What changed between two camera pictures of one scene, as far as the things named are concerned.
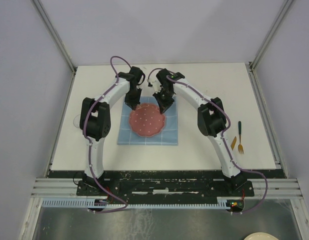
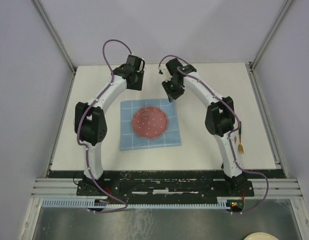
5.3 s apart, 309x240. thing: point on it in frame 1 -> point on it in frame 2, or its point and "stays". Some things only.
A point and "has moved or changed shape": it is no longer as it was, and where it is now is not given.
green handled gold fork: x=240 y=147 stays
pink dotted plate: x=146 y=120 has moved or changed shape
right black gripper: x=163 y=106 -> x=170 y=93
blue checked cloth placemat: x=168 y=136 has moved or changed shape
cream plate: x=260 y=236 stays
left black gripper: x=133 y=103 -> x=138 y=87
